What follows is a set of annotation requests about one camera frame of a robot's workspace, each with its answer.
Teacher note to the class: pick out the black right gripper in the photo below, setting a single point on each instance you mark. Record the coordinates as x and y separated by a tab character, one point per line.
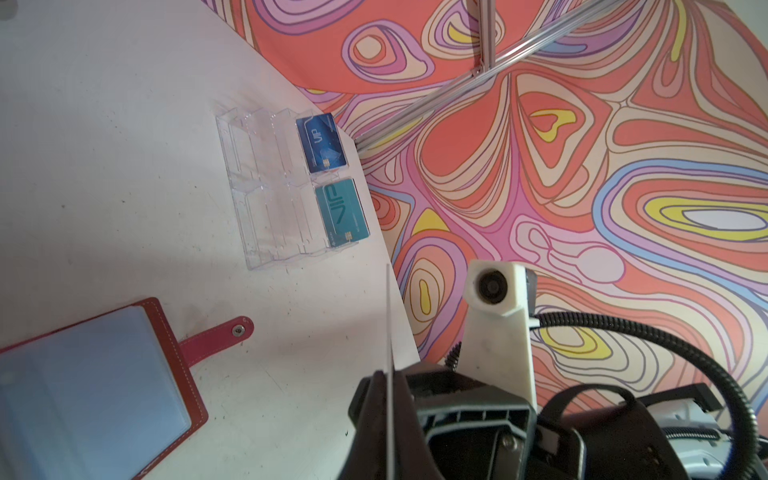
434	423

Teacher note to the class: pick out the red leather card holder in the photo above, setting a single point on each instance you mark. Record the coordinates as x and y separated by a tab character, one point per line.
102	390

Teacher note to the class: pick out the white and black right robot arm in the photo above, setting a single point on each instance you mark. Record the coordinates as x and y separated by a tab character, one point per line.
701	431

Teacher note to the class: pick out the teal credit card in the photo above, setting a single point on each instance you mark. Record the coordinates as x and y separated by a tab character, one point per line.
342	214

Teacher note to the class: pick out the clear plastic card tray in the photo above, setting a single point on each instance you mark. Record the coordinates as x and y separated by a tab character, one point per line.
272	190

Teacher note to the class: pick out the blue VIP credit card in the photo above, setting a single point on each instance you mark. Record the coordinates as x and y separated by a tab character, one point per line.
321	143

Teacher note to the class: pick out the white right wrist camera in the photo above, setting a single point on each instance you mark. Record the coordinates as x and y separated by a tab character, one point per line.
496	345

